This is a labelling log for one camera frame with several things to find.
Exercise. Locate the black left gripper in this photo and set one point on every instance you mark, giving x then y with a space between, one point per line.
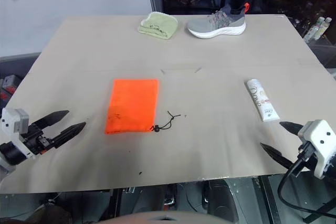
36 137

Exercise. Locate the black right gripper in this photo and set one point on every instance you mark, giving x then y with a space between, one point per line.
304 169

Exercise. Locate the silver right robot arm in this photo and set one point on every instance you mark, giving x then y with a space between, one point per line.
332 167

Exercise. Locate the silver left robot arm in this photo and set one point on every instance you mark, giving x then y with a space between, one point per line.
9 153

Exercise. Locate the white Dove tube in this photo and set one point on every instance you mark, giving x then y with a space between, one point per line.
261 100

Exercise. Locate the black cylinder under table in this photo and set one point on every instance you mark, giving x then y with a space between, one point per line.
221 199

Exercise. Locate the clear plastic bottle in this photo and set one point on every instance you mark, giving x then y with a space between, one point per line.
326 26
316 30

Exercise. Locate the grey sneaker with white sole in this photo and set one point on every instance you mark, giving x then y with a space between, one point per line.
218 24

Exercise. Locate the folded green towel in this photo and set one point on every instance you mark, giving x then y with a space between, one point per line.
158 26

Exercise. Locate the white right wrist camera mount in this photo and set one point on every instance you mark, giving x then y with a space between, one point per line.
319 137

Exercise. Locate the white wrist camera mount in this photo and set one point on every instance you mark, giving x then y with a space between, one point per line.
14 121
319 137

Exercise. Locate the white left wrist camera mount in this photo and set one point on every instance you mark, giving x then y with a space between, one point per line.
14 121

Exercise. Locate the black table frame bar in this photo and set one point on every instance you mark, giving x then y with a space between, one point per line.
269 200

